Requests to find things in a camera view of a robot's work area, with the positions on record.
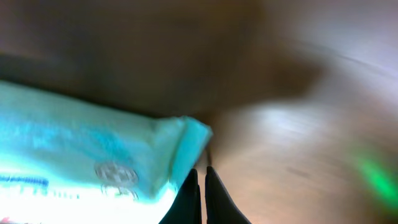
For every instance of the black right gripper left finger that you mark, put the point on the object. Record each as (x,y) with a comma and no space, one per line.
(186,208)

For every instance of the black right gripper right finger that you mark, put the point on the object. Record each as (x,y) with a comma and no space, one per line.
(220,207)

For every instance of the teal wet wipes pack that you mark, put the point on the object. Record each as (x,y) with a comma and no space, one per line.
(67,161)

